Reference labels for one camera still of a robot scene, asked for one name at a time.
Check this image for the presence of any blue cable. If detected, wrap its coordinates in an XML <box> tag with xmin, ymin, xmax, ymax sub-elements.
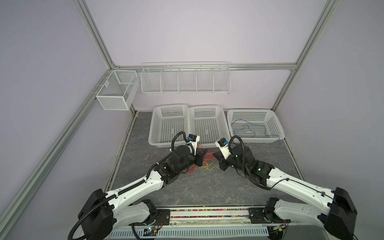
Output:
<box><xmin>230</xmin><ymin>119</ymin><xmax>283</xmax><ymax>148</ymax></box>

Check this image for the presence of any right white plastic basket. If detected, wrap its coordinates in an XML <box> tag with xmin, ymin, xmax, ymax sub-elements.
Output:
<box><xmin>227</xmin><ymin>109</ymin><xmax>285</xmax><ymax>144</ymax></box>

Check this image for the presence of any left white plastic basket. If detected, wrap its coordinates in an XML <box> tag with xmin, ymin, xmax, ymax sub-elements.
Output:
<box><xmin>148</xmin><ymin>104</ymin><xmax>189</xmax><ymax>148</ymax></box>

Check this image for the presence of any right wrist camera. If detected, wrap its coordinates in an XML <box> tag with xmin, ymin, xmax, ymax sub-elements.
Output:
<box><xmin>215</xmin><ymin>138</ymin><xmax>231</xmax><ymax>159</ymax></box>

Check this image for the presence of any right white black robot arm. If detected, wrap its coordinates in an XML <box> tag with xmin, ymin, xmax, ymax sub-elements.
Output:
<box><xmin>214</xmin><ymin>139</ymin><xmax>358</xmax><ymax>240</ymax></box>

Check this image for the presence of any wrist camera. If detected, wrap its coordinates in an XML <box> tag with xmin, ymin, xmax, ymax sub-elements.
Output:
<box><xmin>215</xmin><ymin>138</ymin><xmax>231</xmax><ymax>159</ymax></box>
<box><xmin>187</xmin><ymin>134</ymin><xmax>200</xmax><ymax>156</ymax></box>

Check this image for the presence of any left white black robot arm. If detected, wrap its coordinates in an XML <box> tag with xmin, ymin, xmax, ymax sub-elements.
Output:
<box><xmin>68</xmin><ymin>146</ymin><xmax>207</xmax><ymax>240</ymax></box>

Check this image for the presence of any middle white plastic basket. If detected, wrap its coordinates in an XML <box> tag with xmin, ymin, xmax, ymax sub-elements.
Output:
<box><xmin>189</xmin><ymin>105</ymin><xmax>231</xmax><ymax>149</ymax></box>

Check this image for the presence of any white plastic basket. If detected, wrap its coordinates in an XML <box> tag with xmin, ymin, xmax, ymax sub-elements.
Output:
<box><xmin>227</xmin><ymin>109</ymin><xmax>285</xmax><ymax>144</ymax></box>
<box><xmin>148</xmin><ymin>104</ymin><xmax>189</xmax><ymax>148</ymax></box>
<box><xmin>189</xmin><ymin>105</ymin><xmax>231</xmax><ymax>149</ymax></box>

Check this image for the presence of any yellow cable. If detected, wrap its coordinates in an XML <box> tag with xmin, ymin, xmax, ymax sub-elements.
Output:
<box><xmin>200</xmin><ymin>158</ymin><xmax>222</xmax><ymax>172</ymax></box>

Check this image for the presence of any white wire wall shelf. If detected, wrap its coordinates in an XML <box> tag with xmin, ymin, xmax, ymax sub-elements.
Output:
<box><xmin>141</xmin><ymin>62</ymin><xmax>232</xmax><ymax>94</ymax></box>

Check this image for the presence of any white vented cable duct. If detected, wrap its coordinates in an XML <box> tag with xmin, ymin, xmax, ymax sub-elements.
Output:
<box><xmin>112</xmin><ymin>226</ymin><xmax>270</xmax><ymax>240</ymax></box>

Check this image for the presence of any red cable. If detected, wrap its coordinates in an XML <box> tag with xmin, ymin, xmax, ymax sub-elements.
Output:
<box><xmin>185</xmin><ymin>144</ymin><xmax>215</xmax><ymax>174</ymax></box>

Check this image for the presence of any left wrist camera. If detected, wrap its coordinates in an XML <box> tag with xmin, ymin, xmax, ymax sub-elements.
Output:
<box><xmin>187</xmin><ymin>134</ymin><xmax>200</xmax><ymax>156</ymax></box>

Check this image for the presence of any white mesh wall box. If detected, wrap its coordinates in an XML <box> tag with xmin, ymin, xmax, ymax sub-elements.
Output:
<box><xmin>96</xmin><ymin>70</ymin><xmax>140</xmax><ymax>111</ymax></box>

